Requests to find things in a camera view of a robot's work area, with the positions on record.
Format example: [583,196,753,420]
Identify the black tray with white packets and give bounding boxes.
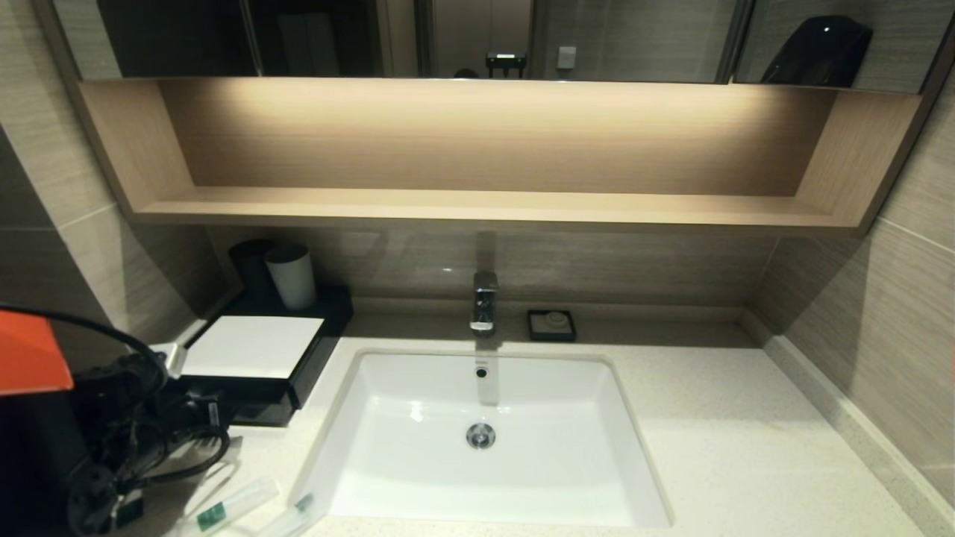
[224,388,294,427]

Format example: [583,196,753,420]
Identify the grey plastic cup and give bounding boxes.
[264,244,318,312]

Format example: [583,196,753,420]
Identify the white square plate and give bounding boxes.
[181,315,325,380]

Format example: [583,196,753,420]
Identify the black amenity box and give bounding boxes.
[175,287,355,427]

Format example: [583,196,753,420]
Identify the small item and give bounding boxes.
[250,492,319,537]

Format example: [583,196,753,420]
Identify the black tumbler cup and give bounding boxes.
[228,239,278,301]

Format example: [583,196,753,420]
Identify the white ceramic sink basin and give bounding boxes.
[298,349,672,529]

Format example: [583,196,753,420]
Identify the chrome sink faucet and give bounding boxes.
[469,271,499,334]

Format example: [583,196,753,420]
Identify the black square soap dish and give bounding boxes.
[527,310,577,344]

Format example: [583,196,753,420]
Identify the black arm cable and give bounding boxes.
[0,304,171,377]

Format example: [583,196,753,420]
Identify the wooden wall shelf niche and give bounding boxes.
[77,77,924,238]

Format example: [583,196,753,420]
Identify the wall mirror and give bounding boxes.
[52,0,955,95]

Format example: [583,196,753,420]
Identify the black glossy wall dispenser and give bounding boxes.
[761,16,874,87]

